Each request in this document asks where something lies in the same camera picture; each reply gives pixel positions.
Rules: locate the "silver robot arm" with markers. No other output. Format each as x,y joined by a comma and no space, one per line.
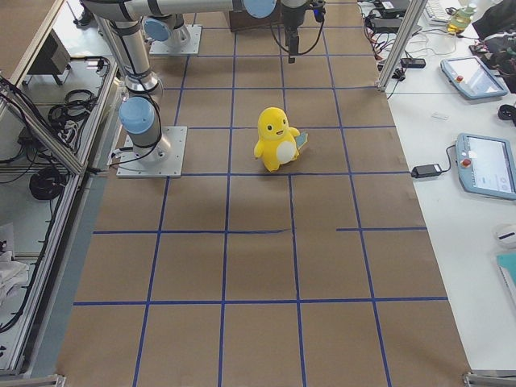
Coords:
124,21
169,29

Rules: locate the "aluminium frame post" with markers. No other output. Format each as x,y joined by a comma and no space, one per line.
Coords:
412,16

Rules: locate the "black power adapter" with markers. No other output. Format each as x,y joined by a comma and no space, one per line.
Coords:
426,170

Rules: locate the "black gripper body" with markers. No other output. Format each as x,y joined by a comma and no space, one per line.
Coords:
291,17

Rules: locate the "blue teach pendant far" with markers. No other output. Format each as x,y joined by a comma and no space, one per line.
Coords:
472,78

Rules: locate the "blue teach pendant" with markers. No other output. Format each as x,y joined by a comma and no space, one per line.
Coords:
486,166
472,78

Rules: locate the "blue teach pendant near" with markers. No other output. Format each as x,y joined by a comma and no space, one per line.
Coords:
486,166

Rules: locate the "yellow liquid bottle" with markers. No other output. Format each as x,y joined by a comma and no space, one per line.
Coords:
461,19

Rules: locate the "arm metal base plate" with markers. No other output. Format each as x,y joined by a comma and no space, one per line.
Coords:
166,160
191,48

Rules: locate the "yellow plush dinosaur toy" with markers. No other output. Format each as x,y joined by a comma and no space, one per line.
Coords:
278,143

